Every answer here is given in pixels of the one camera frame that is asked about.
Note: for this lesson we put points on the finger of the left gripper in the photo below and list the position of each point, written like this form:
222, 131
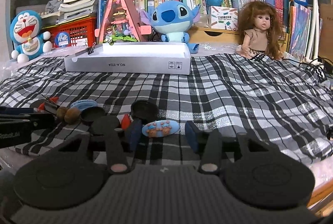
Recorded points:
15, 111
36, 119

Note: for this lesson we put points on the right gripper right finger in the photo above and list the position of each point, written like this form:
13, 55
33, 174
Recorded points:
208, 145

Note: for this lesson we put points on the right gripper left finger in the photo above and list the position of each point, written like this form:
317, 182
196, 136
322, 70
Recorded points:
107, 128

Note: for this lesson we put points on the black binder clip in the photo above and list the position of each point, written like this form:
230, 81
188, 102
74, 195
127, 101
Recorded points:
91, 49
51, 104

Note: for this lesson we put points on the black round lid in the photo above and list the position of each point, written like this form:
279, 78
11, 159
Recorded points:
144, 111
89, 115

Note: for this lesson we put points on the blue oval bear hair clip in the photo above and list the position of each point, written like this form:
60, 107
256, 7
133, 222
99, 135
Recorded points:
161, 128

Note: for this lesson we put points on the red orange small object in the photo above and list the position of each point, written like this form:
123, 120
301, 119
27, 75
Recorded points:
41, 106

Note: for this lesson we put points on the light blue scalloped lid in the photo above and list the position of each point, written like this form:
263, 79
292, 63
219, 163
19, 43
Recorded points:
84, 104

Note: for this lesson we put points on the black binder clip on box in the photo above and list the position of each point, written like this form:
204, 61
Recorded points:
91, 49

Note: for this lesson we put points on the Doraemon plush toy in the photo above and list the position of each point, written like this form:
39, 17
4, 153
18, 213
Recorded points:
25, 33

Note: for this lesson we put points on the white shallow cardboard box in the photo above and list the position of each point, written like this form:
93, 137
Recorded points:
132, 57

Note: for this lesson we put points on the red plastic crate left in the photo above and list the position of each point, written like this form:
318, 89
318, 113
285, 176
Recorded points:
81, 32

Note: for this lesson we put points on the black white plaid cloth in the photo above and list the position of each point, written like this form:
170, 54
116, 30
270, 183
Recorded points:
274, 101

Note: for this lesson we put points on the pink triangular diorama house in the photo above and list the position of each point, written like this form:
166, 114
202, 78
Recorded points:
121, 23

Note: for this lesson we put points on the Stitch plush toy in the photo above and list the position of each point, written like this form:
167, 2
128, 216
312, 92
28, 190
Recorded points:
172, 19

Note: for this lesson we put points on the wooden drawer box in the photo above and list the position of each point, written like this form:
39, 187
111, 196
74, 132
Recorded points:
204, 35

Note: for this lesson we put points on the brown haired baby doll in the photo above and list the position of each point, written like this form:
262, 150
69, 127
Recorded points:
260, 29

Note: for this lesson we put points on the white patterned paper box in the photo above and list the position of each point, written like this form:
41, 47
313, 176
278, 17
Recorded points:
223, 18

